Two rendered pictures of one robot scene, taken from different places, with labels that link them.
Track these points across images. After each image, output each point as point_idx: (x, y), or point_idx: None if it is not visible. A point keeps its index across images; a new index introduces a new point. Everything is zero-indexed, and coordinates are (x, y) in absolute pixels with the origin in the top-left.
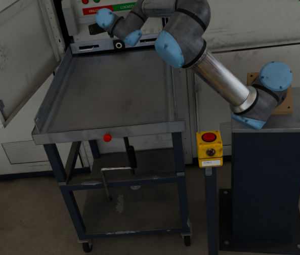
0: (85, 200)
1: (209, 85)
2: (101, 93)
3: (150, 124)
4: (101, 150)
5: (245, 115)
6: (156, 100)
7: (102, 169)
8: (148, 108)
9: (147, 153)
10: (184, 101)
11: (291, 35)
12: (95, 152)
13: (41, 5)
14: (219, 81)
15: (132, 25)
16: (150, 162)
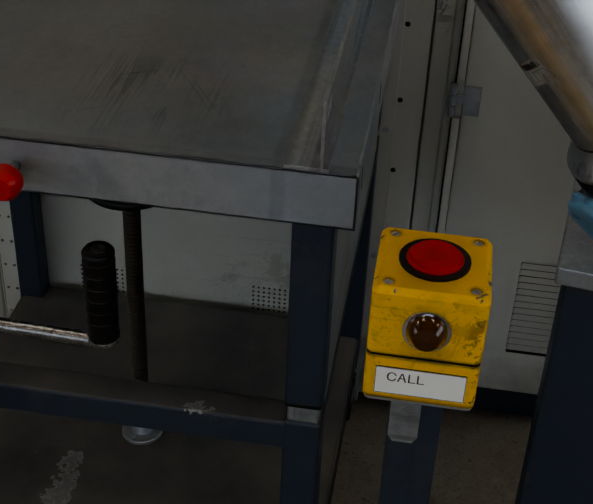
0: None
1: (493, 22)
2: (53, 14)
3: (203, 165)
4: (60, 271)
5: None
6: (265, 80)
7: None
8: (220, 100)
9: (227, 319)
10: (403, 147)
11: None
12: (30, 272)
13: None
14: (541, 6)
15: None
16: (225, 352)
